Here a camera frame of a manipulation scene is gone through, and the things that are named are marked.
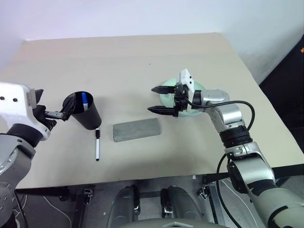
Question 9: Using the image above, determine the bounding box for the black round pen cup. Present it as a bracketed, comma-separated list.
[63, 91, 103, 131]

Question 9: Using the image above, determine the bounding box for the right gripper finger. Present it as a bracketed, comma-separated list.
[147, 105, 176, 117]
[151, 86, 177, 95]

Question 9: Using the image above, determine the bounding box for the green round plate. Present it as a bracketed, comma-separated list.
[160, 78, 206, 117]

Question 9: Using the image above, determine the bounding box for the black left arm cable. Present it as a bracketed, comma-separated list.
[13, 189, 29, 228]

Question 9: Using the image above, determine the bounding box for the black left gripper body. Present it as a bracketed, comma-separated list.
[32, 89, 58, 132]

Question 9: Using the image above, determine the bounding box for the dark grey rounded shell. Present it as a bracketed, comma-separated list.
[106, 185, 141, 228]
[161, 186, 205, 228]

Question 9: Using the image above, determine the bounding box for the black frame crossbar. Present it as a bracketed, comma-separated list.
[139, 191, 162, 199]

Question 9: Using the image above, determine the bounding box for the white marker with black cap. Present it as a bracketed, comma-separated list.
[95, 128, 101, 162]

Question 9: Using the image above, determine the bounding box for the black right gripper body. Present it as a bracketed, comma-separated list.
[173, 82, 191, 119]

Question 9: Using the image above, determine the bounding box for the metal frame clamp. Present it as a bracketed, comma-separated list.
[198, 186, 210, 200]
[83, 188, 93, 205]

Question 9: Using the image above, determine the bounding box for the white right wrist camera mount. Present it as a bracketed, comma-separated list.
[177, 68, 196, 112]

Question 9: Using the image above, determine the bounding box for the grey robot torso panel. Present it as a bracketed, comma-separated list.
[123, 219, 214, 228]

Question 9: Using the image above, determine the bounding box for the black table leg frame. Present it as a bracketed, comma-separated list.
[201, 163, 304, 228]
[15, 185, 95, 228]

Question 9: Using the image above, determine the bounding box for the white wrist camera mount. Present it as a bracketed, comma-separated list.
[0, 82, 52, 142]
[177, 68, 196, 112]

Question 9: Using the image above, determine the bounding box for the grey glasses case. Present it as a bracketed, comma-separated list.
[113, 118, 162, 143]

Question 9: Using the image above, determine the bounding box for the white marker with blue cap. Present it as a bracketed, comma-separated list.
[81, 92, 89, 111]

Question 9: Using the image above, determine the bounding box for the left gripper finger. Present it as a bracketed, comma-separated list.
[63, 94, 77, 114]
[44, 110, 72, 122]

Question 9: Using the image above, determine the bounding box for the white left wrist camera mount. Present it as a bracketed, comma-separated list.
[0, 82, 52, 142]

